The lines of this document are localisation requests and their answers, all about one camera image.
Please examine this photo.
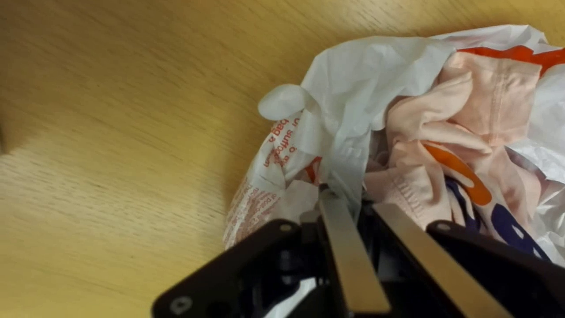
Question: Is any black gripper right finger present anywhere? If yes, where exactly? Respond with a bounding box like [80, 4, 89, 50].
[358, 200, 565, 318]

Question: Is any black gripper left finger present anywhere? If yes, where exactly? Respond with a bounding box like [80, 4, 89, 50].
[149, 185, 393, 318]

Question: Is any peach shirt with orange print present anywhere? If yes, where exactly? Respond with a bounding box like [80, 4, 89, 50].
[361, 50, 552, 262]

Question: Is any white orange plastic bag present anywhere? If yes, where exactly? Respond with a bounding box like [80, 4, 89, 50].
[220, 24, 565, 318]

